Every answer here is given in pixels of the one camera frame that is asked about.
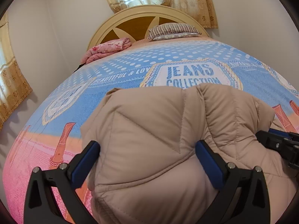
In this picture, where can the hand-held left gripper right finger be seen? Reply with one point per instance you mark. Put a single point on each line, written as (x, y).
(209, 165)

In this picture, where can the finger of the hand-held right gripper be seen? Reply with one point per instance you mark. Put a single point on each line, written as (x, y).
(273, 140)

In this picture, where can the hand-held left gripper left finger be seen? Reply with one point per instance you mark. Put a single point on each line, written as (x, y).
(85, 163)

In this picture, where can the beige puffer jacket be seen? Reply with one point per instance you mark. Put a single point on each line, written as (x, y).
(149, 133)

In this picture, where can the blue and pink printed blanket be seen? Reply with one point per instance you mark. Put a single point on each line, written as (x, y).
(121, 67)

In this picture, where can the pink floral quilt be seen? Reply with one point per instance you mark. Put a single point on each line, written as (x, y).
(105, 47)

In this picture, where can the striped pillow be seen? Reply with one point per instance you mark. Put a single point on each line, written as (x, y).
(172, 29)

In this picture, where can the cream wooden headboard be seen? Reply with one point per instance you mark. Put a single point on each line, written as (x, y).
(130, 28)

